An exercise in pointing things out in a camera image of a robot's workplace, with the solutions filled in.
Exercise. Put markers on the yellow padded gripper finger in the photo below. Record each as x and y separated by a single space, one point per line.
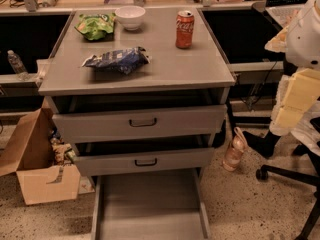
287 117
303 90

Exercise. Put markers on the green chip bag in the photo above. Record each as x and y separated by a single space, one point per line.
96 27

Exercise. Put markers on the white bowl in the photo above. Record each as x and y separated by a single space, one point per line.
130 17

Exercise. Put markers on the blue chip bag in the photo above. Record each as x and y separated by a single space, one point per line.
124 61

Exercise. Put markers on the bottom grey drawer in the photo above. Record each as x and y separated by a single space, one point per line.
159 205

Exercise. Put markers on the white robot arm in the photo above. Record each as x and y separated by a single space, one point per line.
302 50

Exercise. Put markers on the orange soda can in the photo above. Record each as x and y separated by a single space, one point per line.
184 29

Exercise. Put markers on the pink water bottle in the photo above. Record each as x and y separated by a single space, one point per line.
237 146

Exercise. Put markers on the cardboard box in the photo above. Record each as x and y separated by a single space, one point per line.
29 154

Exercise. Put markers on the clear water bottle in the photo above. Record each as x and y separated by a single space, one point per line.
17 65

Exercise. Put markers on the snack packets in box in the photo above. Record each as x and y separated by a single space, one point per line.
63 152

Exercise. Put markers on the grey drawer cabinet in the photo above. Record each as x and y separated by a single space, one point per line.
174 78

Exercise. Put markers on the grey drawer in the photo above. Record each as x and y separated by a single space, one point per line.
159 205
143 162
139 124

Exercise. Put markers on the top grey drawer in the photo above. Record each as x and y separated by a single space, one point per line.
139 124

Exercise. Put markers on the person in black clothes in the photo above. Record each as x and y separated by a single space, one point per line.
265 145

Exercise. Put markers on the middle grey drawer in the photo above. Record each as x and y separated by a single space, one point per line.
143 162

